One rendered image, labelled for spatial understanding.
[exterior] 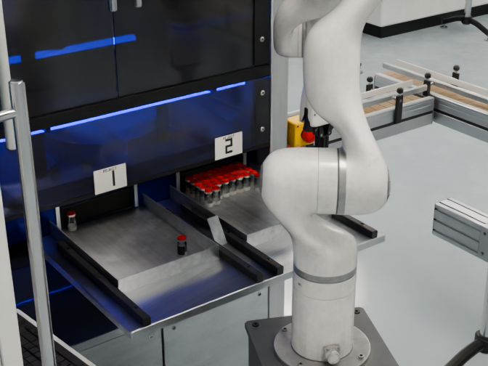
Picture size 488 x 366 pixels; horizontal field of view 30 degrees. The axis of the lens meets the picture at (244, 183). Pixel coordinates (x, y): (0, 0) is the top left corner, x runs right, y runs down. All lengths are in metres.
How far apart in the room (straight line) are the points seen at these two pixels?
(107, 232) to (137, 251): 0.13
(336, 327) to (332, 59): 0.51
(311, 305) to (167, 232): 0.60
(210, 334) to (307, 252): 0.95
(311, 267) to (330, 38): 0.41
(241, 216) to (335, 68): 0.78
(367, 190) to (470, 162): 3.32
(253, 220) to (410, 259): 1.74
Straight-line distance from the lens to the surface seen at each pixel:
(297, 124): 2.44
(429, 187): 4.57
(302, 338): 1.76
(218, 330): 2.57
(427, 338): 3.43
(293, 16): 1.93
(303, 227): 1.63
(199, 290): 1.97
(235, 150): 2.34
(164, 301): 1.94
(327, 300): 1.70
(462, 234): 3.10
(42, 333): 1.60
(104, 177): 2.16
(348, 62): 1.59
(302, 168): 1.59
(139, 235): 2.20
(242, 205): 2.33
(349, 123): 1.58
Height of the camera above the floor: 1.91
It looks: 25 degrees down
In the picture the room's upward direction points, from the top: straight up
